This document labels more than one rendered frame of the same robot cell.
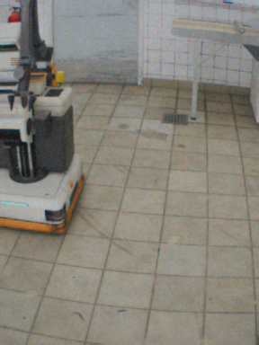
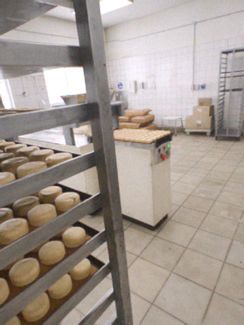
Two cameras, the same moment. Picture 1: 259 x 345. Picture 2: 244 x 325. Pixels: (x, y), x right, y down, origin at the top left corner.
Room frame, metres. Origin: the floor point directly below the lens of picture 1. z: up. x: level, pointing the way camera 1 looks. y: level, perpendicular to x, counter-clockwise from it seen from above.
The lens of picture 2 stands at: (1.55, -0.98, 1.36)
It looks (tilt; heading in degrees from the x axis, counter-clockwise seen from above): 19 degrees down; 121
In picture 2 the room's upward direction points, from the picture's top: 5 degrees counter-clockwise
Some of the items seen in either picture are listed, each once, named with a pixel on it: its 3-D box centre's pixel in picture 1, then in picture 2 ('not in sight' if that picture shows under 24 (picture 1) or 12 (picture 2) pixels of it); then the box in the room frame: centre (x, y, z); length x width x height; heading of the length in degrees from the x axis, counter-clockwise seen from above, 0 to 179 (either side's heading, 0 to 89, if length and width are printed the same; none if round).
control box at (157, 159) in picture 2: not in sight; (162, 152); (0.92, 0.78, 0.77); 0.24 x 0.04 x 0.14; 79
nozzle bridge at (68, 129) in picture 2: not in sight; (93, 122); (0.06, 0.94, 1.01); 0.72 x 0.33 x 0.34; 79
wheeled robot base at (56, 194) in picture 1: (31, 187); not in sight; (2.66, 0.67, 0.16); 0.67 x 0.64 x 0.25; 173
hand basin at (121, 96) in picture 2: not in sight; (120, 100); (-1.97, 5.09, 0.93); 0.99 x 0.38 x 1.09; 173
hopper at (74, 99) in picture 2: not in sight; (89, 99); (0.06, 0.94, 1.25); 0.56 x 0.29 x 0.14; 79
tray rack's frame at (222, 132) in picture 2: not in sight; (232, 96); (1.19, 4.44, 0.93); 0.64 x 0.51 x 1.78; 86
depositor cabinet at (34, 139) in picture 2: not in sight; (74, 165); (-0.40, 1.03, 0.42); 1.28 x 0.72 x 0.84; 169
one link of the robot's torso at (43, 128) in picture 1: (24, 129); not in sight; (2.49, 0.63, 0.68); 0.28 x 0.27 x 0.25; 83
